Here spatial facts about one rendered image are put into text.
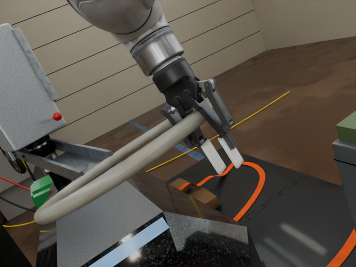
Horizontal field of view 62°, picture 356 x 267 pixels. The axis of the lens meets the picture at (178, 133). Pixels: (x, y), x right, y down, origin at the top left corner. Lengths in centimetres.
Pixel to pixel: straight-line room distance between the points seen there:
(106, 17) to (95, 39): 589
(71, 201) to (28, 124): 72
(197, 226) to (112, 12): 73
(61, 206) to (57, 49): 575
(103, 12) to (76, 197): 30
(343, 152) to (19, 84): 111
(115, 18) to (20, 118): 86
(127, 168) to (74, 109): 576
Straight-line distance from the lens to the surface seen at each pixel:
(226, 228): 105
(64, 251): 105
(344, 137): 101
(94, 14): 41
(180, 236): 92
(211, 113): 57
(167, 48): 55
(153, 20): 55
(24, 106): 123
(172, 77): 55
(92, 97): 624
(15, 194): 437
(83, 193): 52
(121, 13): 41
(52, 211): 58
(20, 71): 125
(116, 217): 103
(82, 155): 115
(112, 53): 632
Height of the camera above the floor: 128
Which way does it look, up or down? 18 degrees down
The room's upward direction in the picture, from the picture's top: 24 degrees counter-clockwise
